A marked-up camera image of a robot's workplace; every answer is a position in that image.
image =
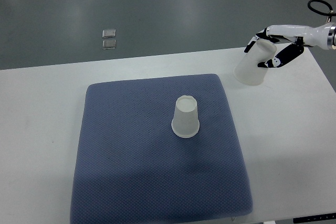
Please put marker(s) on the white paper cup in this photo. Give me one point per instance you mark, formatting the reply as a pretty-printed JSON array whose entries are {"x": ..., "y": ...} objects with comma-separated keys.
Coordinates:
[
  {"x": 185, "y": 123},
  {"x": 247, "y": 71}
]

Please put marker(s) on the lower metal floor plate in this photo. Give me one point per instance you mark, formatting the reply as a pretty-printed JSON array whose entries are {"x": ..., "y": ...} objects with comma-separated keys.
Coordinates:
[{"x": 109, "y": 44}]

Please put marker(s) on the blue textured mat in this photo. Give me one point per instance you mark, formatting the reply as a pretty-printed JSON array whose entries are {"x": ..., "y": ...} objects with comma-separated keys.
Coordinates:
[{"x": 132, "y": 168}]

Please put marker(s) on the black strip at table edge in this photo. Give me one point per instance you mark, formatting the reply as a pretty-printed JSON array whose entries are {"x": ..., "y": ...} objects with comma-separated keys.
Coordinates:
[{"x": 314, "y": 218}]

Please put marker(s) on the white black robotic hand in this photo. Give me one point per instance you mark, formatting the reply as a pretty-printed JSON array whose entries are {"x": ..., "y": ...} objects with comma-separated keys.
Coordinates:
[{"x": 299, "y": 37}]

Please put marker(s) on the white paper cup on mat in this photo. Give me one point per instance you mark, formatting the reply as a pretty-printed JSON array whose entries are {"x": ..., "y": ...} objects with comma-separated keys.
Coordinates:
[{"x": 185, "y": 123}]

